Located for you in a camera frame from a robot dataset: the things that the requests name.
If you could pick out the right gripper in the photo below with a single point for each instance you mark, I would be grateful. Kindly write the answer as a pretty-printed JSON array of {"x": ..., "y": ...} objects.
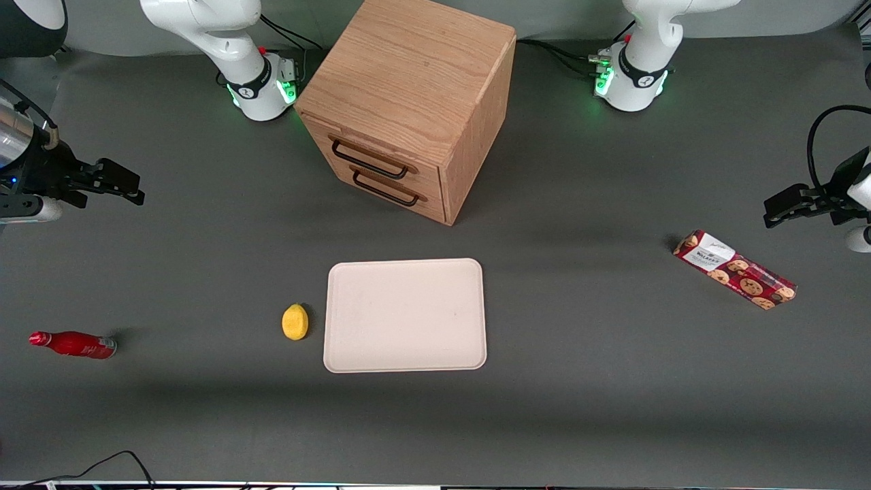
[{"x": 42, "y": 172}]

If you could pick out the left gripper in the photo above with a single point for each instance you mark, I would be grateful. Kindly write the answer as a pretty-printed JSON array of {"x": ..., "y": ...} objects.
[{"x": 838, "y": 190}]

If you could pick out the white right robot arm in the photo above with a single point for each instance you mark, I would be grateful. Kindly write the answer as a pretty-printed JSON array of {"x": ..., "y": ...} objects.
[{"x": 224, "y": 41}]

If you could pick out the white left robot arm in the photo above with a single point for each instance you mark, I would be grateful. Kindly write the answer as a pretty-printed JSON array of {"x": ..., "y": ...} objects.
[{"x": 646, "y": 68}]

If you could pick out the wooden two-drawer cabinet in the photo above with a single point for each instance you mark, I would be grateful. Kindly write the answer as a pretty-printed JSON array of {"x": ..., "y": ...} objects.
[{"x": 408, "y": 68}]

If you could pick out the red cookie box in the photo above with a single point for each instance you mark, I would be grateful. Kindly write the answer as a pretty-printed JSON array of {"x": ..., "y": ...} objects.
[{"x": 735, "y": 269}]

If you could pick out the red bottle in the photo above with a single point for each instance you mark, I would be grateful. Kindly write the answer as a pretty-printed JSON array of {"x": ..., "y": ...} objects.
[{"x": 78, "y": 344}]

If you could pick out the yellow lemon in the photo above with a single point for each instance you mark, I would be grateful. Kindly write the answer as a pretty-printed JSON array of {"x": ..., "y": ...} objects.
[{"x": 295, "y": 322}]

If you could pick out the beige rectangular tray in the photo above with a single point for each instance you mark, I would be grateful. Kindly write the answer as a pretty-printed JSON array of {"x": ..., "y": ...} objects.
[{"x": 405, "y": 315}]

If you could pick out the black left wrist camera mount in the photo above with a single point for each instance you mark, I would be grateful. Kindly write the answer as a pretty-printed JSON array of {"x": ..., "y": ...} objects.
[{"x": 844, "y": 184}]

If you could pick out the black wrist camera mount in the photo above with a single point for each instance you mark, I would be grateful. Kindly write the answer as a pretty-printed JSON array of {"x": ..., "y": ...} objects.
[
  {"x": 58, "y": 167},
  {"x": 844, "y": 184}
]

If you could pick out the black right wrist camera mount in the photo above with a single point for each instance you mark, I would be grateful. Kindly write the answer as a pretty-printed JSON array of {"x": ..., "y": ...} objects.
[{"x": 58, "y": 167}]

